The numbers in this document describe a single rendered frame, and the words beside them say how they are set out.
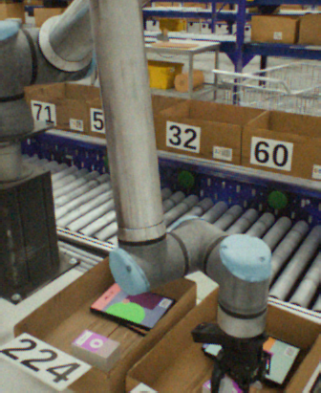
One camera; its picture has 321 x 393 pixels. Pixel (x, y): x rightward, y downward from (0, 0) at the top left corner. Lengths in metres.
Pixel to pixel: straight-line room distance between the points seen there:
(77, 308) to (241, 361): 0.55
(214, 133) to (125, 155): 1.18
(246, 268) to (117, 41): 0.43
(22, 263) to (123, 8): 0.88
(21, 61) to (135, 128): 0.58
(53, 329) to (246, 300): 0.61
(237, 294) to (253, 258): 0.07
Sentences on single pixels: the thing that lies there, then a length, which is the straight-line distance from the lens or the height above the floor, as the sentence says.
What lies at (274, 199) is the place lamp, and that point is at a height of 0.82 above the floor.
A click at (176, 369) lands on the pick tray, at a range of 1.20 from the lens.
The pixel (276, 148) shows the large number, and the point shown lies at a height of 0.99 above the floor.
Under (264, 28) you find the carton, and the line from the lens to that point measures 6.43.
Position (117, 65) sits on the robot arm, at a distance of 0.80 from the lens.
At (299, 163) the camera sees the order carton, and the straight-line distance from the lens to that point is 1.88.
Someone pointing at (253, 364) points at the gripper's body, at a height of 0.93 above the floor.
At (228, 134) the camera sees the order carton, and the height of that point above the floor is 1.01.
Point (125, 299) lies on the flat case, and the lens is 1.36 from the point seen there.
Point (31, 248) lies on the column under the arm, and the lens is 1.47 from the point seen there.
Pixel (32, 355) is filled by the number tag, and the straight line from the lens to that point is 1.12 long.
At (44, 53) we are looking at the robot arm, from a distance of 1.32.
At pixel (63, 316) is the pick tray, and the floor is 0.77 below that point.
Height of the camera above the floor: 1.60
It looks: 23 degrees down
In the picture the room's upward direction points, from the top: 1 degrees counter-clockwise
